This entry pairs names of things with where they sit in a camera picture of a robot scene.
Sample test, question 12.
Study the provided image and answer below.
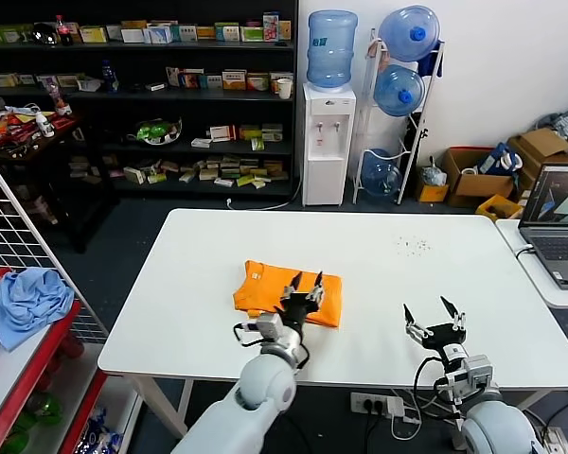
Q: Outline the white floor cable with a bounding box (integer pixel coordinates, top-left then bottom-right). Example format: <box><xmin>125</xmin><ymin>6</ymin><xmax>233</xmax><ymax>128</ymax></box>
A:
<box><xmin>225</xmin><ymin>186</ymin><xmax>304</xmax><ymax>211</ymax></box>

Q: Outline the small yellow box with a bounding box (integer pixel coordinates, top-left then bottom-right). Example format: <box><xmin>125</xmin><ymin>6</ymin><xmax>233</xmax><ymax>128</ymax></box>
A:
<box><xmin>414</xmin><ymin>182</ymin><xmax>451</xmax><ymax>205</ymax></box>

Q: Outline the grey plastic bag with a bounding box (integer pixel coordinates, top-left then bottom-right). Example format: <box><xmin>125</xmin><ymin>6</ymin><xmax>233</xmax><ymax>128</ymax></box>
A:
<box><xmin>419</xmin><ymin>158</ymin><xmax>450</xmax><ymax>188</ymax></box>

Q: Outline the large brown cardboard box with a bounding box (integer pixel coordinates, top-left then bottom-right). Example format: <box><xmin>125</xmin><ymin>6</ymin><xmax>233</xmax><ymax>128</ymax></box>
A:
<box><xmin>507</xmin><ymin>128</ymin><xmax>568</xmax><ymax>191</ymax></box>

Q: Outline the blue water jug with label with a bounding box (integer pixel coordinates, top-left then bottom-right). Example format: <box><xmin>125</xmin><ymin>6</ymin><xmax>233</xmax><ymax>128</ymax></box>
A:
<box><xmin>306</xmin><ymin>10</ymin><xmax>360</xmax><ymax>94</ymax></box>

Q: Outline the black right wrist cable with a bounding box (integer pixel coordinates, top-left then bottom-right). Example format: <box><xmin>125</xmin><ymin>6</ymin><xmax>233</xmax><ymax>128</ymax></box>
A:
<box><xmin>413</xmin><ymin>356</ymin><xmax>456</xmax><ymax>418</ymax></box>

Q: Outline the large white table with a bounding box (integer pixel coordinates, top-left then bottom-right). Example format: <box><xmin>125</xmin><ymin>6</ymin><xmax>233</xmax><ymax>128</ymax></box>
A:
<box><xmin>97</xmin><ymin>207</ymin><xmax>568</xmax><ymax>439</ymax></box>

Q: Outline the white metal jug rack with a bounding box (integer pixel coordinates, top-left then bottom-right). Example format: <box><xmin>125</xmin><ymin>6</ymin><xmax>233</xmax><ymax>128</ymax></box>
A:
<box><xmin>351</xmin><ymin>27</ymin><xmax>446</xmax><ymax>206</ymax></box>

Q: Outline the red white medicine box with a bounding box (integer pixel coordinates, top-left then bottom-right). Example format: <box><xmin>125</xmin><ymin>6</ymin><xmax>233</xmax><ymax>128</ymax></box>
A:
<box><xmin>210</xmin><ymin>125</ymin><xmax>240</xmax><ymax>143</ymax></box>

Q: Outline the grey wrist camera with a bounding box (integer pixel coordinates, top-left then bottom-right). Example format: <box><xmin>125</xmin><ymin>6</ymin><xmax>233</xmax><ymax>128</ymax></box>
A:
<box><xmin>253</xmin><ymin>311</ymin><xmax>286</xmax><ymax>342</ymax></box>
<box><xmin>453</xmin><ymin>354</ymin><xmax>494</xmax><ymax>390</ymax></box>

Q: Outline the green and white bowl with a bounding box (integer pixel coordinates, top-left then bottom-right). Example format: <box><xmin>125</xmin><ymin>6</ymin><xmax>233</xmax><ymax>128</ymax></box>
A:
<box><xmin>126</xmin><ymin>116</ymin><xmax>184</xmax><ymax>146</ymax></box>

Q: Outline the blue shopping bag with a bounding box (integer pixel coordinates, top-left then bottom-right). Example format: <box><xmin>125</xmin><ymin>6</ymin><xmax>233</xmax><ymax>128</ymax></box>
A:
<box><xmin>475</xmin><ymin>143</ymin><xmax>524</xmax><ymax>178</ymax></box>

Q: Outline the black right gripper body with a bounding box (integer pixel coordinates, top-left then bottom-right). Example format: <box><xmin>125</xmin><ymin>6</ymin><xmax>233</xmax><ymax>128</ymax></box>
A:
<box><xmin>422</xmin><ymin>324</ymin><xmax>468</xmax><ymax>361</ymax></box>

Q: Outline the orange white medicine box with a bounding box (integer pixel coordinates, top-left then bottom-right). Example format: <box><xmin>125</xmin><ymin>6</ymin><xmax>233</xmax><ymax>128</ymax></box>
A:
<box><xmin>222</xmin><ymin>69</ymin><xmax>249</xmax><ymax>92</ymax></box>

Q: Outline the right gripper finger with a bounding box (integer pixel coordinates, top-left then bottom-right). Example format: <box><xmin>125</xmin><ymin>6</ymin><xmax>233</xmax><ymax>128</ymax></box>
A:
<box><xmin>439</xmin><ymin>295</ymin><xmax>468</xmax><ymax>330</ymax></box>
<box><xmin>403</xmin><ymin>304</ymin><xmax>427</xmax><ymax>341</ymax></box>

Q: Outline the dark side table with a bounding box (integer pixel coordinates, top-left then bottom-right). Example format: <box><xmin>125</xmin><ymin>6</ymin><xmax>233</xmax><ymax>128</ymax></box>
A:
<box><xmin>0</xmin><ymin>111</ymin><xmax>121</xmax><ymax>254</ymax></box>

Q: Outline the black shiny helmet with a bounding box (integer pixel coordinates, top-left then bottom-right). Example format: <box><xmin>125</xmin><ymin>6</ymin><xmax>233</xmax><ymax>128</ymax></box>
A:
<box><xmin>30</xmin><ymin>22</ymin><xmax>60</xmax><ymax>46</ymax></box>

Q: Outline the orange t-shirt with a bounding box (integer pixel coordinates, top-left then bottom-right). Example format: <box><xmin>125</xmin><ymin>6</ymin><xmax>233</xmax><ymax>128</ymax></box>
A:
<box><xmin>232</xmin><ymin>259</ymin><xmax>345</xmax><ymax>329</ymax></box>

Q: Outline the pink drink bottle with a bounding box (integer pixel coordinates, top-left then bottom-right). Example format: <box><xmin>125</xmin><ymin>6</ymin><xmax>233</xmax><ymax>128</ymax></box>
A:
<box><xmin>45</xmin><ymin>78</ymin><xmax>74</xmax><ymax>115</ymax></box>

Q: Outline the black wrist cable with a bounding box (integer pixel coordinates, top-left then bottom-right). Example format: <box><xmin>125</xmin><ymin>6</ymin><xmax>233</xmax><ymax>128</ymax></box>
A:
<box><xmin>232</xmin><ymin>322</ymin><xmax>312</xmax><ymax>371</ymax></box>
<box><xmin>413</xmin><ymin>356</ymin><xmax>456</xmax><ymax>418</ymax></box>

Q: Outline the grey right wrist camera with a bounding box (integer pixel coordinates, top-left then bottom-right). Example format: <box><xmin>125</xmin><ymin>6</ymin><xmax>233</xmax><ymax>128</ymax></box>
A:
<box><xmin>453</xmin><ymin>354</ymin><xmax>494</xmax><ymax>390</ymax></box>

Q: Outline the red and white cart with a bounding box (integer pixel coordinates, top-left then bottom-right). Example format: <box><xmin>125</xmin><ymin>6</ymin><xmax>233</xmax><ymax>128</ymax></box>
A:
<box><xmin>0</xmin><ymin>297</ymin><xmax>109</xmax><ymax>454</ymax></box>

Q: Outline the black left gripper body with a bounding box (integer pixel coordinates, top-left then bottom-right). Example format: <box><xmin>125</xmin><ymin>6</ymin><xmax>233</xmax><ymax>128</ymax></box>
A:
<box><xmin>283</xmin><ymin>291</ymin><xmax>320</xmax><ymax>333</ymax></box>

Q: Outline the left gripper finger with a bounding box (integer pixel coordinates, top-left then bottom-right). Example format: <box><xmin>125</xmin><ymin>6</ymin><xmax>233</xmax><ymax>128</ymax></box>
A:
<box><xmin>309</xmin><ymin>271</ymin><xmax>325</xmax><ymax>306</ymax></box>
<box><xmin>283</xmin><ymin>271</ymin><xmax>305</xmax><ymax>301</ymax></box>

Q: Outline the white floor power strip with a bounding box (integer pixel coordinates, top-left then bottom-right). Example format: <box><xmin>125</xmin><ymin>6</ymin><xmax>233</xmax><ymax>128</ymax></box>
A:
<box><xmin>541</xmin><ymin>427</ymin><xmax>568</xmax><ymax>454</ymax></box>

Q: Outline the black shelving unit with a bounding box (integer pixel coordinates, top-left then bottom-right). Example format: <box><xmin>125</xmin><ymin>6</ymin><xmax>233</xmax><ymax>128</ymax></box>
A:
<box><xmin>0</xmin><ymin>0</ymin><xmax>301</xmax><ymax>200</ymax></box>

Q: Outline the grey laptop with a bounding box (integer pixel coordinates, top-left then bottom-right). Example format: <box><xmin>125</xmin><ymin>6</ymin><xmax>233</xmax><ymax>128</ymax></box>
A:
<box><xmin>518</xmin><ymin>164</ymin><xmax>568</xmax><ymax>291</ymax></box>

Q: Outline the small white side table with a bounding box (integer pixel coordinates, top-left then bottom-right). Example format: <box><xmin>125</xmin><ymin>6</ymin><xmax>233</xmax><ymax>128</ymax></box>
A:
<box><xmin>494</xmin><ymin>218</ymin><xmax>568</xmax><ymax>311</ymax></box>

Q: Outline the open cardboard box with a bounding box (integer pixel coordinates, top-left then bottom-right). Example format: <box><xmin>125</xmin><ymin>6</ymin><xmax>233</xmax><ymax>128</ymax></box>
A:
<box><xmin>441</xmin><ymin>147</ymin><xmax>519</xmax><ymax>210</ymax></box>

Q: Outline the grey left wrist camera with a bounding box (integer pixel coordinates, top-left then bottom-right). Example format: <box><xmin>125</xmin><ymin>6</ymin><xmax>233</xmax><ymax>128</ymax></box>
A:
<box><xmin>253</xmin><ymin>311</ymin><xmax>286</xmax><ymax>342</ymax></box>

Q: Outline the light blue cloth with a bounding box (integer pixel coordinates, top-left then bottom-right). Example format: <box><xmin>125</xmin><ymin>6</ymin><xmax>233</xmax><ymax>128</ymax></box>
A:
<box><xmin>0</xmin><ymin>267</ymin><xmax>77</xmax><ymax>352</ymax></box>

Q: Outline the cola bottle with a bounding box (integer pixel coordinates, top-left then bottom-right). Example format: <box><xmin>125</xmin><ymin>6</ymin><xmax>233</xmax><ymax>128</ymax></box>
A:
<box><xmin>55</xmin><ymin>13</ymin><xmax>77</xmax><ymax>46</ymax></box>

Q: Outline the yellow plastic crate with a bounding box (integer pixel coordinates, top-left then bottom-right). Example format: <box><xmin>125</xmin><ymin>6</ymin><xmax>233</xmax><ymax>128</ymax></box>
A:
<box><xmin>474</xmin><ymin>194</ymin><xmax>524</xmax><ymax>222</ymax></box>

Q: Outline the white wire grid panel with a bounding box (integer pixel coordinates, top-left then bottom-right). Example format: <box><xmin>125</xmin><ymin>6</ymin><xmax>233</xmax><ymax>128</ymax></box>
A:
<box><xmin>0</xmin><ymin>140</ymin><xmax>110</xmax><ymax>342</ymax></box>

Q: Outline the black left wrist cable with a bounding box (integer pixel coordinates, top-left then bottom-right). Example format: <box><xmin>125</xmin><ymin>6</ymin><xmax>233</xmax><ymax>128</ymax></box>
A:
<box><xmin>232</xmin><ymin>322</ymin><xmax>312</xmax><ymax>371</ymax></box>

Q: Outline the blue white carton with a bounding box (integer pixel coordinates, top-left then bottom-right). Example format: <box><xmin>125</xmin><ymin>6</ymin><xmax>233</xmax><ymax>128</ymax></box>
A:
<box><xmin>143</xmin><ymin>26</ymin><xmax>175</xmax><ymax>45</ymax></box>

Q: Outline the tall pink blue carton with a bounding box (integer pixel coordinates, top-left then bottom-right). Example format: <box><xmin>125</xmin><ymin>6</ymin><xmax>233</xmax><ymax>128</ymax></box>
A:
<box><xmin>262</xmin><ymin>12</ymin><xmax>281</xmax><ymax>44</ymax></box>

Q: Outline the white plastic bottle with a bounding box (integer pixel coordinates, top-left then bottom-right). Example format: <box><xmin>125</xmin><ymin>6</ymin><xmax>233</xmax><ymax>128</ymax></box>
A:
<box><xmin>35</xmin><ymin>109</ymin><xmax>57</xmax><ymax>139</ymax></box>

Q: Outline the green plastic bottle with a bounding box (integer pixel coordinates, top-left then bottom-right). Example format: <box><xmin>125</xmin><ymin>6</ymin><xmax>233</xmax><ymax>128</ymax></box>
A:
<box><xmin>2</xmin><ymin>391</ymin><xmax>62</xmax><ymax>454</ymax></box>

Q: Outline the white water dispenser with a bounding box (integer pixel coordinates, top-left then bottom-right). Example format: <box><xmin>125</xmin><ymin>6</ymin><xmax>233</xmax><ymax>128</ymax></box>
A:
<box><xmin>301</xmin><ymin>82</ymin><xmax>358</xmax><ymax>207</ymax></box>

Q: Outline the dark blue bottle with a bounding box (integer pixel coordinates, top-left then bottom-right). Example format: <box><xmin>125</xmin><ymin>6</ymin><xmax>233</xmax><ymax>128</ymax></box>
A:
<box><xmin>101</xmin><ymin>59</ymin><xmax>121</xmax><ymax>94</ymax></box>

